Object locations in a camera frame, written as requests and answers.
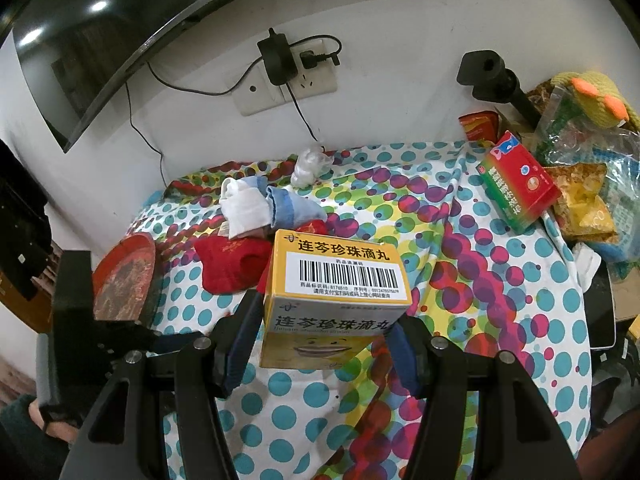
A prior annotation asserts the yellow snack bag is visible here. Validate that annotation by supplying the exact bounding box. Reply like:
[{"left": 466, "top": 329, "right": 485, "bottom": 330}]
[{"left": 544, "top": 162, "right": 617, "bottom": 243}]

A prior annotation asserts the yellow plush toy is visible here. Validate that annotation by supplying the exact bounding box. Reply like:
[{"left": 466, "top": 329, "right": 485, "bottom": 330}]
[{"left": 551, "top": 70, "right": 639, "bottom": 132}]

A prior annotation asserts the yellow medicine box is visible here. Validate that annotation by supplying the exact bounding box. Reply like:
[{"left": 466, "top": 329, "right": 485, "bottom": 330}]
[{"left": 260, "top": 236, "right": 412, "bottom": 370}]

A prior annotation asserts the red green medicine box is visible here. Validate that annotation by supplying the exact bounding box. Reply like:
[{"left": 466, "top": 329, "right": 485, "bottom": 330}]
[{"left": 476, "top": 130, "right": 561, "bottom": 234}]

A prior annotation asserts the red sock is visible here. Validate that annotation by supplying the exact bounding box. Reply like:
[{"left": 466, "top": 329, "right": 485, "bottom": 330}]
[{"left": 194, "top": 220, "right": 330, "bottom": 295}]

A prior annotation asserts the clear plastic bag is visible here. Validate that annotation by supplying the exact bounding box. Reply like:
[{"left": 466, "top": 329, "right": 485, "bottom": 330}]
[{"left": 536, "top": 87, "right": 639, "bottom": 262}]

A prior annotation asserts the white sock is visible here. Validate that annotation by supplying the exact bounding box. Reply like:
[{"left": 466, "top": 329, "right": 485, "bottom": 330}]
[{"left": 219, "top": 176, "right": 271, "bottom": 240}]

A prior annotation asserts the blue sock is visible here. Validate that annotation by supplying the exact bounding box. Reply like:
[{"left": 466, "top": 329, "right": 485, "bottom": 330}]
[{"left": 242, "top": 176, "right": 328, "bottom": 231}]

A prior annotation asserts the white wall socket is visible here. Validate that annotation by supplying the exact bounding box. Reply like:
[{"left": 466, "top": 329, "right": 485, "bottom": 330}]
[{"left": 232, "top": 39, "right": 340, "bottom": 117}]

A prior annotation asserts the white crumpled plastic bag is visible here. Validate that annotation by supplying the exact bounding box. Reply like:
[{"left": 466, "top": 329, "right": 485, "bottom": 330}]
[{"left": 291, "top": 146, "right": 333, "bottom": 190}]

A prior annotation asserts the black plug with cable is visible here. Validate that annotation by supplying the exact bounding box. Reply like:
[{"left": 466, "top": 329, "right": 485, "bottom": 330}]
[{"left": 290, "top": 34, "right": 343, "bottom": 70}]

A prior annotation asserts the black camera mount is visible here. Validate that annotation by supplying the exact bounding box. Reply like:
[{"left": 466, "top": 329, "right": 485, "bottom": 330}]
[{"left": 457, "top": 50, "right": 541, "bottom": 129}]

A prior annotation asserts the black tv cable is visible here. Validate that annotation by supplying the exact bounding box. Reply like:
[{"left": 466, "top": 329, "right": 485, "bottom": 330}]
[{"left": 124, "top": 58, "right": 266, "bottom": 189}]

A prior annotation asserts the black television screen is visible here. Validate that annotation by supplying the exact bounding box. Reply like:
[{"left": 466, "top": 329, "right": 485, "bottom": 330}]
[{"left": 13, "top": 0, "right": 234, "bottom": 152}]

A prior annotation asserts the red round tray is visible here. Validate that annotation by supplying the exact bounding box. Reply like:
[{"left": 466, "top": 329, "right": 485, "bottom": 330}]
[{"left": 92, "top": 233, "right": 162, "bottom": 326}]

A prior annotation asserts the black power adapter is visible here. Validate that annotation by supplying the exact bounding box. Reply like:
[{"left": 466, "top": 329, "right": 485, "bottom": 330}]
[{"left": 257, "top": 28, "right": 298, "bottom": 87}]

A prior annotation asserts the red snack packet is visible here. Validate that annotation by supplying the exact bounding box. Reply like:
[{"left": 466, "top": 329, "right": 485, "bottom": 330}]
[{"left": 459, "top": 110, "right": 499, "bottom": 144}]

